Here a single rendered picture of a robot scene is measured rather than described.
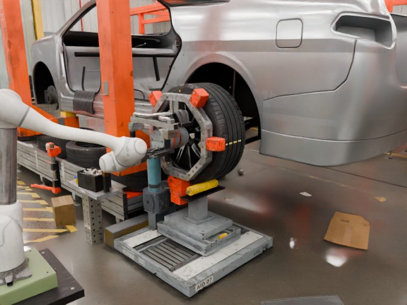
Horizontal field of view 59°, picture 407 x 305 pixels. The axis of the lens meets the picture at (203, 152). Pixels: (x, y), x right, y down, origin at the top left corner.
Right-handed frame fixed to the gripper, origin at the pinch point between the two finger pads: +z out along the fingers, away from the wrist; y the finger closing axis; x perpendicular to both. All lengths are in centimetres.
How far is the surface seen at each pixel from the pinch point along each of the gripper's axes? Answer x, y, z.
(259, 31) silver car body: 66, 19, 57
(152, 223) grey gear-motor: -71, -50, 25
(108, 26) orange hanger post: 71, -62, 5
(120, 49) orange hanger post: 57, -60, 11
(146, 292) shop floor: -83, 0, -19
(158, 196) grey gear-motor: -45, -39, 23
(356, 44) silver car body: 57, 76, 60
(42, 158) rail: -51, -221, 12
